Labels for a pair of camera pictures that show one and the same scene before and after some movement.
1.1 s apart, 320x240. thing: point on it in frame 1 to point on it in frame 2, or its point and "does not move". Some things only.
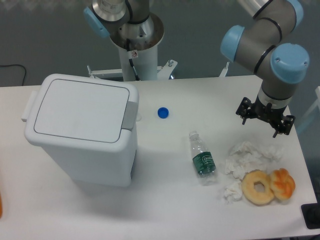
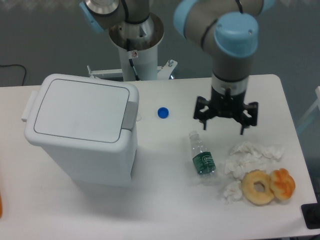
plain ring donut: (249, 191) does not move
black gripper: (247, 110) to (227, 105)
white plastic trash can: (89, 126) does not move
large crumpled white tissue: (245, 157) does not move
